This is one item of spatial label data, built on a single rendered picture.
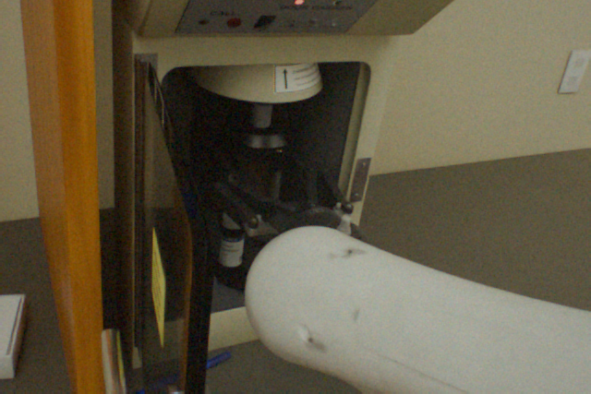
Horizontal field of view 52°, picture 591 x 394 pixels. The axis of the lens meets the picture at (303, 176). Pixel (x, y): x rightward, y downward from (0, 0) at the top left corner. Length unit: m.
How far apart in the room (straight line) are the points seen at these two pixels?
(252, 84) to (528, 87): 1.03
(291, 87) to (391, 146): 0.73
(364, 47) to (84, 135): 0.35
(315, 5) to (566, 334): 0.39
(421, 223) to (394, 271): 0.87
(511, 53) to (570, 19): 0.18
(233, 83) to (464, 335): 0.46
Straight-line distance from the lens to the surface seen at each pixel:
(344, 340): 0.41
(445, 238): 1.25
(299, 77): 0.75
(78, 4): 0.53
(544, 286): 1.22
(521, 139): 1.73
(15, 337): 0.91
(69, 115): 0.56
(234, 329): 0.91
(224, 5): 0.58
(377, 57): 0.76
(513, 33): 1.54
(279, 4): 0.59
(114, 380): 0.53
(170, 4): 0.56
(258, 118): 0.79
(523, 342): 0.35
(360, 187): 0.85
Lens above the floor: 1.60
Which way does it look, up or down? 29 degrees down
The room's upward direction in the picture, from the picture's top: 9 degrees clockwise
